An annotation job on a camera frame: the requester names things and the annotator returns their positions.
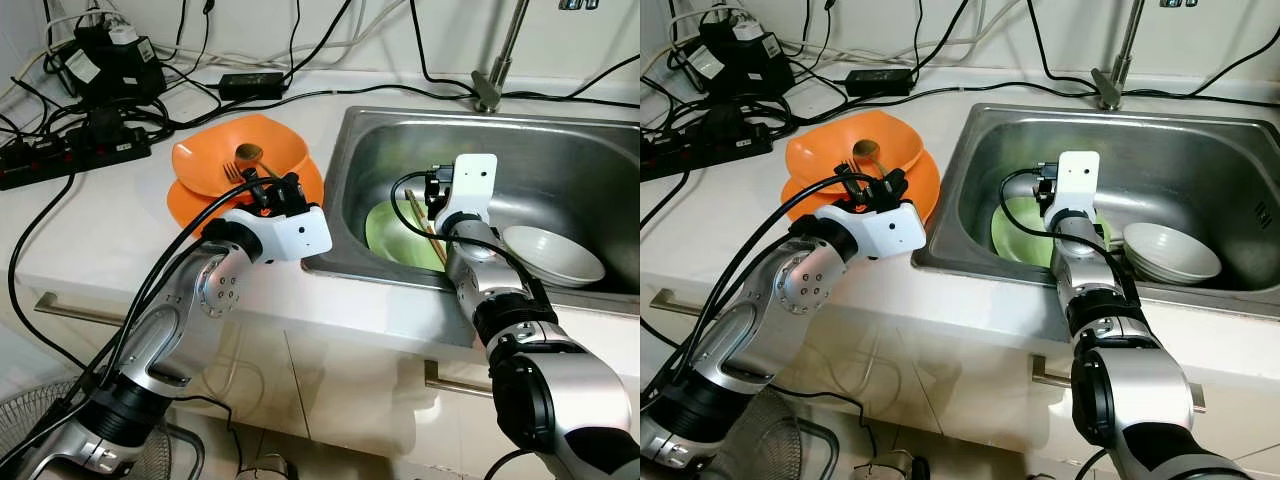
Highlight wooden chopstick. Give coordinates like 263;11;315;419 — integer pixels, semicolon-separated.
404;190;444;266
410;190;449;263

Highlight gold metal spoon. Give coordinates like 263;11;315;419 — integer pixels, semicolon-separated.
852;139;891;179
235;143;281;183

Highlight deep orange plastic bowl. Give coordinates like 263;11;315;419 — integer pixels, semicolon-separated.
172;113;310;199
786;110;924;195

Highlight shallow orange plastic bowl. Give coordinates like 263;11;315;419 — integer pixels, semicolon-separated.
166;150;326;239
780;148;942;229

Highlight green plate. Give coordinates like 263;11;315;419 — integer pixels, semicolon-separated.
364;200;453;273
990;196;1114;269

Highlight black power adapter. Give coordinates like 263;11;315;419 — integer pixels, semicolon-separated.
218;70;290;102
845;67;917;99

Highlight steel faucet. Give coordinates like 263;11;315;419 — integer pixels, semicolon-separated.
472;0;601;114
1092;0;1201;111

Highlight white ribbed bowl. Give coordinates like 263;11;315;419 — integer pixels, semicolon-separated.
1122;222;1224;286
500;225;608;290

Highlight stainless steel sink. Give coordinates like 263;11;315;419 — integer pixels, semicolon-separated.
303;105;641;321
912;103;1280;321

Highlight black charger box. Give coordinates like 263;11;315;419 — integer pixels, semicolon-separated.
45;20;167;107
668;18;793;106

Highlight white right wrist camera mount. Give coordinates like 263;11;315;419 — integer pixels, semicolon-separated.
432;153;499;231
1045;151;1101;225

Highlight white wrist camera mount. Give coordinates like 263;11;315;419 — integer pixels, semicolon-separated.
820;200;928;261
232;205;334;265
432;153;499;231
1045;151;1101;225

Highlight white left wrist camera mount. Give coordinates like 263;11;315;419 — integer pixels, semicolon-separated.
232;205;334;265
820;200;928;261

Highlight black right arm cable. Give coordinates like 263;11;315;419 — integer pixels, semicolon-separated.
390;170;541;301
1000;168;1141;301

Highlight black adapter cable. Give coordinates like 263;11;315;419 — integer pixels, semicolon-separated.
165;55;641;129
780;50;1280;126

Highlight steel drawer handle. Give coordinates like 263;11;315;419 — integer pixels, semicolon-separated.
650;290;703;323
35;292;113;333
424;360;498;403
1030;368;1206;413

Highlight black power strip cable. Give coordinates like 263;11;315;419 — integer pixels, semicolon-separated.
8;175;79;373
640;170;693;351

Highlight black floor cable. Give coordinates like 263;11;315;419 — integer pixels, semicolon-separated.
770;385;873;446
175;395;243;471

